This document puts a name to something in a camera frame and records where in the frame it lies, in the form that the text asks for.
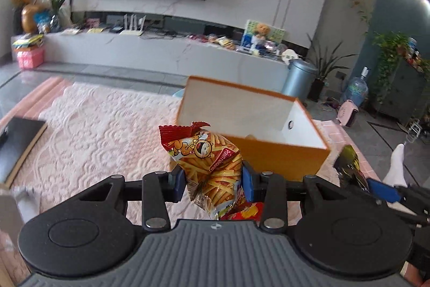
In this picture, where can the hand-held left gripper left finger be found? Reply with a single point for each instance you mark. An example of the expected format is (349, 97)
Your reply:
(178, 184)

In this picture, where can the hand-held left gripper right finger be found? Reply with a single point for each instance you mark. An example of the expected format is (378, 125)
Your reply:
(248, 182)

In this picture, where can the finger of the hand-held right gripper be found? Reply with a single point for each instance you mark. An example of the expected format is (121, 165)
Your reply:
(383, 189)

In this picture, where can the fries print snack bag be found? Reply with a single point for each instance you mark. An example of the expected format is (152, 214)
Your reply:
(205, 159)

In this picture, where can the orange cardboard box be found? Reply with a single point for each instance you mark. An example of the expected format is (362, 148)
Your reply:
(278, 156)

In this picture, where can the green snack packet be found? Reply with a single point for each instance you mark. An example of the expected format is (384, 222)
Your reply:
(349, 162)

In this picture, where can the person's white socked foot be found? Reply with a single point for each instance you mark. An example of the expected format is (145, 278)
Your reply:
(396, 166)

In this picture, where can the red snack packet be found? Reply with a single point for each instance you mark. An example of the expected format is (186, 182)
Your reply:
(247, 211)

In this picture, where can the pink fan heater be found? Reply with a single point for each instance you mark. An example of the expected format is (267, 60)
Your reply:
(346, 114)

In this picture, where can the blue water bottle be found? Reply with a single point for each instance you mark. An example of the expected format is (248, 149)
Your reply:
(356, 92)

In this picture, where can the grey cabinet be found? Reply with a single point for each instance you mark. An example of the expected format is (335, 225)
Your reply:
(403, 88)

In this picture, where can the grey trash can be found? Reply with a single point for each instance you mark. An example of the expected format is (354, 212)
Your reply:
(299, 82)

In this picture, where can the long-leaf potted plant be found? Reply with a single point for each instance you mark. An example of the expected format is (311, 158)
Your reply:
(317, 88)

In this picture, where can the white plush toy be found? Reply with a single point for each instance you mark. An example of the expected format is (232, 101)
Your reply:
(290, 55)

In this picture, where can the white marble television console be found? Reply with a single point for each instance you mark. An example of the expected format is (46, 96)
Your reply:
(151, 51)

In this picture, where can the leafy plant on cabinet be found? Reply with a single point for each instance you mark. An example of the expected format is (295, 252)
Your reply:
(388, 48)

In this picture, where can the pile of snack packets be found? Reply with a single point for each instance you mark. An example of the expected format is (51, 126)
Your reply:
(218, 41)

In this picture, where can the brown teddy bear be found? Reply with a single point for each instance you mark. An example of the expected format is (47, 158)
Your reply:
(261, 31)

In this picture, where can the green printed box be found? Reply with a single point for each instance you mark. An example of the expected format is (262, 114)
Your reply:
(277, 33)

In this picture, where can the white router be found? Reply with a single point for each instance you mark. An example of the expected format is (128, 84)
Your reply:
(131, 32)

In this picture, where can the grey blurred object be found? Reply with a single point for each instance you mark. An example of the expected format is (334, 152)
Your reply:
(16, 203)

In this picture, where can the black board with wooden edge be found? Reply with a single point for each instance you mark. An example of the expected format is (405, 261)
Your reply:
(16, 142)

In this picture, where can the pink box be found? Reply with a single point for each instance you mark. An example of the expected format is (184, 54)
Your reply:
(30, 58)

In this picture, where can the grass plant in vase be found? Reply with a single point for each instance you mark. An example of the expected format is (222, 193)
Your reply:
(55, 1)

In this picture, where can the golden gourd ornament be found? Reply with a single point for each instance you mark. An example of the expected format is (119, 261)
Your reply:
(28, 18)

